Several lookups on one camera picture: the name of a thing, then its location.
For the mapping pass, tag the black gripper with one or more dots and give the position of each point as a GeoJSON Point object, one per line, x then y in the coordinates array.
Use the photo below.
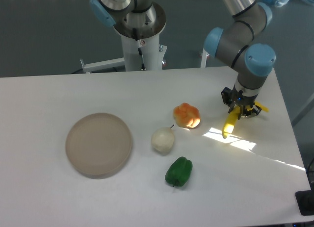
{"type": "Point", "coordinates": [232, 97]}

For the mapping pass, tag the beige round plate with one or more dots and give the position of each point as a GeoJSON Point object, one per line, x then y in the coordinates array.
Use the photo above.
{"type": "Point", "coordinates": [98, 145]}

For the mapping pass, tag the green bell pepper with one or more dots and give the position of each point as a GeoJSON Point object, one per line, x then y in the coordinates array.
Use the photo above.
{"type": "Point", "coordinates": [179, 172]}

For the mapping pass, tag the black device at edge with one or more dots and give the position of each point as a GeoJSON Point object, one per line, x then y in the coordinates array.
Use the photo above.
{"type": "Point", "coordinates": [305, 201]}

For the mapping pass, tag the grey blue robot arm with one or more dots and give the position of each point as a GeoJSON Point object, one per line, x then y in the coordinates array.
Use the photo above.
{"type": "Point", "coordinates": [233, 46]}

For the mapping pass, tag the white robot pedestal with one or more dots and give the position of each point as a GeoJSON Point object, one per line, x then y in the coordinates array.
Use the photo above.
{"type": "Point", "coordinates": [139, 34]}

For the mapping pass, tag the white frame post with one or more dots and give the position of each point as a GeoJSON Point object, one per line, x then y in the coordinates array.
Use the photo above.
{"type": "Point", "coordinates": [204, 55]}

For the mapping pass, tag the white pear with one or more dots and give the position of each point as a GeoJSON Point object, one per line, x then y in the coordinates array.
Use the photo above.
{"type": "Point", "coordinates": [162, 140]}

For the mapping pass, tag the yellow banana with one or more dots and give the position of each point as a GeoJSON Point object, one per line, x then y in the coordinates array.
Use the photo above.
{"type": "Point", "coordinates": [231, 120]}

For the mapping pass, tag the orange bell pepper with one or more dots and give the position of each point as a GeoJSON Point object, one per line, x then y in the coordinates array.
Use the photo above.
{"type": "Point", "coordinates": [186, 116]}

